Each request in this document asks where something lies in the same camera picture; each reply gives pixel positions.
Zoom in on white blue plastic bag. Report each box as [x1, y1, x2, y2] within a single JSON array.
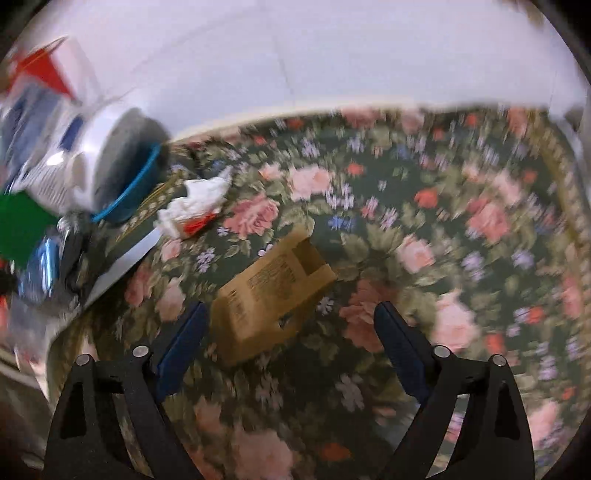
[[0, 82, 116, 213]]

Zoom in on blue bowl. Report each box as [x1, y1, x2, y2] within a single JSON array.
[[91, 118, 169, 225]]

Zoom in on brown cardboard box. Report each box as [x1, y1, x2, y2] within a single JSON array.
[[211, 227, 337, 368]]

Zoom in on floral tapestry mat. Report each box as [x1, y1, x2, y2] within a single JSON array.
[[45, 105, 591, 480]]

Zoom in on white dish rack cup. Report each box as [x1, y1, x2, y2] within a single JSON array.
[[65, 100, 146, 214]]

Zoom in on green box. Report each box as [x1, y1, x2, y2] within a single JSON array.
[[0, 192, 58, 268]]

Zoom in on white tissue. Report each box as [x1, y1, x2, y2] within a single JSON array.
[[154, 166, 232, 239]]

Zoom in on red carton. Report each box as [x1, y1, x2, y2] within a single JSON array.
[[7, 36, 101, 104]]

